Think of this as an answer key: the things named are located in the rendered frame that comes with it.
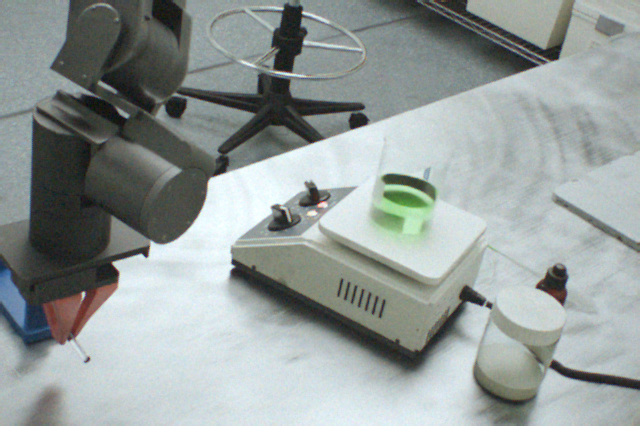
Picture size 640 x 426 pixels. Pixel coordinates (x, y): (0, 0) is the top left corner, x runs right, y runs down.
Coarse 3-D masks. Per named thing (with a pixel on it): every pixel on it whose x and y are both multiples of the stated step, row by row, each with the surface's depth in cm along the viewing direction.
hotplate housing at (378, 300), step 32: (256, 256) 94; (288, 256) 92; (320, 256) 90; (352, 256) 90; (480, 256) 95; (288, 288) 94; (320, 288) 92; (352, 288) 90; (384, 288) 88; (416, 288) 87; (448, 288) 89; (352, 320) 92; (384, 320) 89; (416, 320) 88; (416, 352) 90
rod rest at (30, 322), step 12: (0, 264) 89; (0, 276) 89; (0, 288) 87; (12, 288) 88; (0, 300) 86; (12, 300) 86; (24, 300) 87; (12, 312) 85; (24, 312) 85; (36, 312) 83; (12, 324) 85; (24, 324) 84; (36, 324) 84; (48, 324) 85; (24, 336) 84; (36, 336) 84; (48, 336) 85
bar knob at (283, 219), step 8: (272, 208) 96; (280, 208) 95; (288, 208) 94; (280, 216) 95; (288, 216) 94; (296, 216) 96; (272, 224) 95; (280, 224) 95; (288, 224) 94; (296, 224) 95
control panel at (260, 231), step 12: (300, 192) 104; (336, 192) 100; (348, 192) 99; (288, 204) 101; (336, 204) 97; (300, 216) 97; (312, 216) 95; (252, 228) 97; (264, 228) 96; (300, 228) 93
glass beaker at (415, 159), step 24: (384, 144) 87; (408, 144) 91; (432, 144) 91; (384, 168) 88; (408, 168) 86; (432, 168) 86; (384, 192) 88; (408, 192) 87; (432, 192) 88; (384, 216) 89; (408, 216) 88; (432, 216) 90
